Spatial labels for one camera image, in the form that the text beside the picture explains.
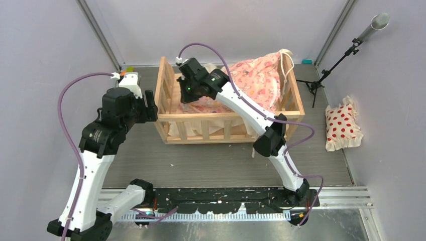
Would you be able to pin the pink unicorn print cushion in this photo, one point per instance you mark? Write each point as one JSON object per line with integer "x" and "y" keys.
{"x": 262, "y": 79}

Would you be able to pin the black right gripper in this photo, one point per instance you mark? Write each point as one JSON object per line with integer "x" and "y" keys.
{"x": 185, "y": 99}

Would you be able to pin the orange and green toy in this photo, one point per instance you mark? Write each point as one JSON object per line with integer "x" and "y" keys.
{"x": 128, "y": 70}

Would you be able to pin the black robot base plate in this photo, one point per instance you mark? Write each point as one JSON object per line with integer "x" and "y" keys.
{"x": 255, "y": 200}

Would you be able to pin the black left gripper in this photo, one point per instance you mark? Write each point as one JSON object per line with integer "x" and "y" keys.
{"x": 151, "y": 110}

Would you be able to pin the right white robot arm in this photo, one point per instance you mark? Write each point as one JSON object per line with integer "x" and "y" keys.
{"x": 269, "y": 127}

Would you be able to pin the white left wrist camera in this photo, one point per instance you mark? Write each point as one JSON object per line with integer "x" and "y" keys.
{"x": 131, "y": 81}

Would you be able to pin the white strawberry print pillow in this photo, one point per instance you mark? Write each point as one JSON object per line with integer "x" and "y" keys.
{"x": 342, "y": 130}

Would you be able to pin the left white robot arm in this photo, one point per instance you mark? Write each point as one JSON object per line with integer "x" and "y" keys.
{"x": 83, "y": 218}

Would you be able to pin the microphone on black stand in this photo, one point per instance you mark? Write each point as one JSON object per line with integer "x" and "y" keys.
{"x": 378, "y": 22}

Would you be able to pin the wooden slatted pet bed frame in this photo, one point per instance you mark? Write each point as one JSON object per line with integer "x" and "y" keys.
{"x": 205, "y": 128}

